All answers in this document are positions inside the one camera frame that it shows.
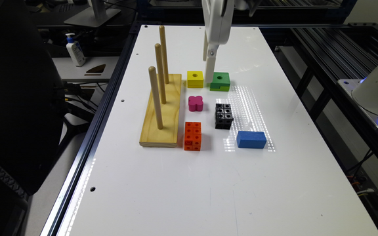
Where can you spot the front wooden peg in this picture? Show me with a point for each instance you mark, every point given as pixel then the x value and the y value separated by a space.
pixel 155 96

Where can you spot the black linking cubes block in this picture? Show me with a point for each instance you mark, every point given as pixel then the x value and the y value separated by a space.
pixel 223 116

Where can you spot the yellow cube with hole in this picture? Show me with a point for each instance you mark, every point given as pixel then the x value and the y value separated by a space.
pixel 194 79

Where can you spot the wooden peg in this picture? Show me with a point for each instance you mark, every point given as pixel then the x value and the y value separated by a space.
pixel 161 80
pixel 155 96
pixel 164 53

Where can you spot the white lotion pump bottle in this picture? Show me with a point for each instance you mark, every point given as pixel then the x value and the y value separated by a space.
pixel 75 50

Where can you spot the green cube with hole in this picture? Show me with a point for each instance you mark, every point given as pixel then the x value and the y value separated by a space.
pixel 221 82

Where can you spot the middle wooden peg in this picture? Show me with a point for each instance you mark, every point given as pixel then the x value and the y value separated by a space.
pixel 161 80

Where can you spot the pink flower block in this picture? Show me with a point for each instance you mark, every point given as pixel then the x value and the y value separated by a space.
pixel 195 103

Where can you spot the rear wooden peg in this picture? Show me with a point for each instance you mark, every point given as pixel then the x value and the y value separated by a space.
pixel 164 53

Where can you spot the wooden peg board base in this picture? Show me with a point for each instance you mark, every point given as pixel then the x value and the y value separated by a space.
pixel 166 137

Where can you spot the orange linking cubes block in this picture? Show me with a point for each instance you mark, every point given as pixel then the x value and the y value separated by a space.
pixel 192 136

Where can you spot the blue rectangular block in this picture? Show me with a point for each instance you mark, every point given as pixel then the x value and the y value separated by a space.
pixel 250 139

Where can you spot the grey monitor stand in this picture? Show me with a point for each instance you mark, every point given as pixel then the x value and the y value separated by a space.
pixel 94 16

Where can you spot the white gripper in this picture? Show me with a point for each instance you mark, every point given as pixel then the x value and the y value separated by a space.
pixel 218 19

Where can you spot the black office chair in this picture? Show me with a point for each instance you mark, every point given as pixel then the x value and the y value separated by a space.
pixel 32 113

